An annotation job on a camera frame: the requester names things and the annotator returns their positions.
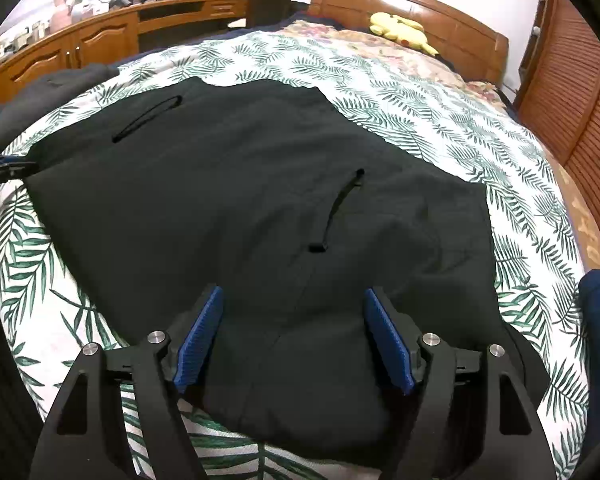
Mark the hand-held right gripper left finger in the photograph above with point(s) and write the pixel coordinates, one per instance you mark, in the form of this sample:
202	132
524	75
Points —
200	340

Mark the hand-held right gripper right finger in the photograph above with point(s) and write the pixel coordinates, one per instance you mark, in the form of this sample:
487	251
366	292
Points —
390	345

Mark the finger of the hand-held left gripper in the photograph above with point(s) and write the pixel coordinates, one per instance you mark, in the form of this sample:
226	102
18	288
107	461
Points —
5	169

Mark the black buttoned coat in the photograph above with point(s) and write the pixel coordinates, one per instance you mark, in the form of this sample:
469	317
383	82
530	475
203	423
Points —
230	185

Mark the dark grey cloth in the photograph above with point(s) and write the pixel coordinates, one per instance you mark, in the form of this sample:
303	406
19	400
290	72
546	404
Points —
55	82

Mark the pink bottle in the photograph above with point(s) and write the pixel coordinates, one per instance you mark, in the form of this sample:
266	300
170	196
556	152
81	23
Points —
61	15

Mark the wooden cabinet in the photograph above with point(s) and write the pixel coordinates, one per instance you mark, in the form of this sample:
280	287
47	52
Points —
105	35

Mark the row of small bottles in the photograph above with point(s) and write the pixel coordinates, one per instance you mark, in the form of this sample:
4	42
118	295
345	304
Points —
120	0

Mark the leaf print bed sheet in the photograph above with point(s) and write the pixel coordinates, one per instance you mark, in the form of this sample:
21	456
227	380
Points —
430	110

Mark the wooden louvered door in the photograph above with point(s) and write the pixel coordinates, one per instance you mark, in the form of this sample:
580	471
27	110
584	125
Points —
575	110

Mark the floral quilt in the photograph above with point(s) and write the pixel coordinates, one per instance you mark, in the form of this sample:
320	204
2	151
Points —
350	40

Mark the dark brown chair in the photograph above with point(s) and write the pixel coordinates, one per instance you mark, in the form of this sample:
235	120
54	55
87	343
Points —
270	0

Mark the yellow plush toy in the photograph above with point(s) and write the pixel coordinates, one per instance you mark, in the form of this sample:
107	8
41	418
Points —
400	30

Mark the wooden bed headboard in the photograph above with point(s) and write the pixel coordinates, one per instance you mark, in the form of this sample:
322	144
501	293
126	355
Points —
460	35

